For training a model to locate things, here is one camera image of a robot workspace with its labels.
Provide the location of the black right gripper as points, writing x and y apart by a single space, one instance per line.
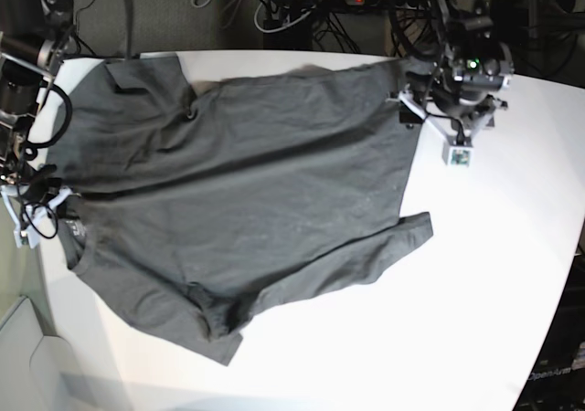
34 190

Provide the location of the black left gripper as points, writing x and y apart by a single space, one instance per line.
440 100

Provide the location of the dark grey t-shirt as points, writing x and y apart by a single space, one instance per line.
197 207

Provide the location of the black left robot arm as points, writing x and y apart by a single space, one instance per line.
467 57

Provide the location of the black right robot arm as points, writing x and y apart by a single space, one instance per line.
35 37

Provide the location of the grey tray corner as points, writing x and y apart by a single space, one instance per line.
38 372

